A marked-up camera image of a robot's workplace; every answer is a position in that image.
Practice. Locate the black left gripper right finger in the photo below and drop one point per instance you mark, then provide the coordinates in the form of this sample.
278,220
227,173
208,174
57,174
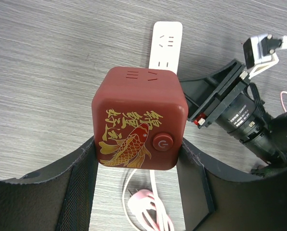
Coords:
218,197

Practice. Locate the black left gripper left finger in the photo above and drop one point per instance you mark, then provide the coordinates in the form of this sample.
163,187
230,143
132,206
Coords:
57,197

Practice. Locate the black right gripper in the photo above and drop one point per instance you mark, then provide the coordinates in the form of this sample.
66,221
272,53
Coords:
220,98

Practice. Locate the pink power adapter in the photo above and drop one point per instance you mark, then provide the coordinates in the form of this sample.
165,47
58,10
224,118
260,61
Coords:
166,46

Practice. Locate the brown wooden block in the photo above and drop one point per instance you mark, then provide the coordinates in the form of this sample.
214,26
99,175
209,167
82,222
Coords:
139,117

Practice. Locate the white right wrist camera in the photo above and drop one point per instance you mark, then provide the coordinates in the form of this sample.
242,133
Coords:
260,53

